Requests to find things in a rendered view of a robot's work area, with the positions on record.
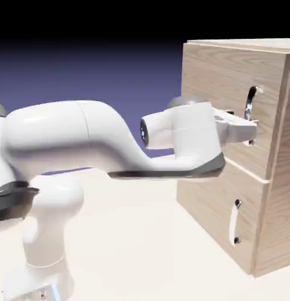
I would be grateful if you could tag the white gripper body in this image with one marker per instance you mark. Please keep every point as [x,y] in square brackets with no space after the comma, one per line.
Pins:
[241,130]

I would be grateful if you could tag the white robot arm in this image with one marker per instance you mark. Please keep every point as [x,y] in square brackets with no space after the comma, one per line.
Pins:
[64,131]

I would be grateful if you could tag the light wood cabinet door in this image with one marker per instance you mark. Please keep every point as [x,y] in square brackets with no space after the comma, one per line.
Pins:
[229,75]
[215,207]

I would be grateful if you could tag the light wood cabinet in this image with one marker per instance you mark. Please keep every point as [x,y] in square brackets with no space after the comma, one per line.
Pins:
[280,188]

